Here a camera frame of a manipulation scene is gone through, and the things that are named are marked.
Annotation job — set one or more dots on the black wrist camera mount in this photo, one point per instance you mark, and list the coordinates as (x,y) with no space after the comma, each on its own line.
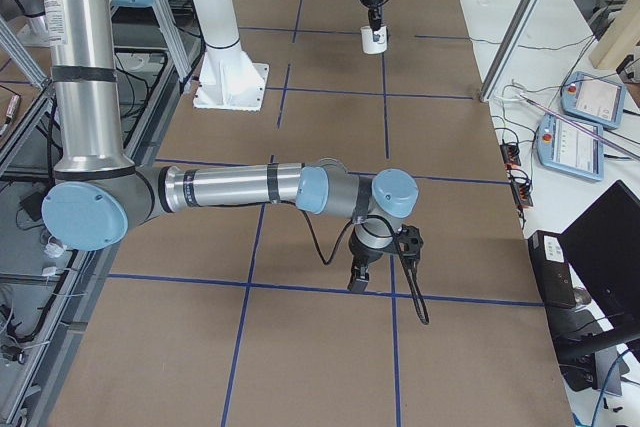
(411,243)

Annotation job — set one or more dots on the pink striped stick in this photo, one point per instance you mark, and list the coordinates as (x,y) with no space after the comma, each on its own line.
(579,127)

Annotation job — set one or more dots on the brown paper table cover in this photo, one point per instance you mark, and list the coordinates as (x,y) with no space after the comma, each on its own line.
(326,238)

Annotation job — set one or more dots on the teach pendant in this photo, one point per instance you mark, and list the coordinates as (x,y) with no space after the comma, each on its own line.
(562,147)
(594,99)

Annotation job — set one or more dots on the white smiley mug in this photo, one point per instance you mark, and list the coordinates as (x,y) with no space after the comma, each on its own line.
(374,42)

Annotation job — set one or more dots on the wooden beam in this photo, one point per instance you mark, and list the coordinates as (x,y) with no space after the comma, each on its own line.
(619,40)

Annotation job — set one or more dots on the white camera pillar with base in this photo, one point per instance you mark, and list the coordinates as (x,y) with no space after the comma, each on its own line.
(228,79)

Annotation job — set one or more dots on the near teach pendant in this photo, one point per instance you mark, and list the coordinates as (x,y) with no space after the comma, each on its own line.
(562,147)

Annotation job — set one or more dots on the far teach pendant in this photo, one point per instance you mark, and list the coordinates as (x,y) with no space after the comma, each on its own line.
(594,99)

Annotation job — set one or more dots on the aluminium frame post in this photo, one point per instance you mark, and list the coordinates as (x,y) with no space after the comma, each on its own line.
(507,47)

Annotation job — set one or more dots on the black laptop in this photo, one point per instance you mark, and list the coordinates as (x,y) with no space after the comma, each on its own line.
(602,246)

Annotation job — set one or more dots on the black box with label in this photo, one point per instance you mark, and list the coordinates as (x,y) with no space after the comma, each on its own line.
(551,270)

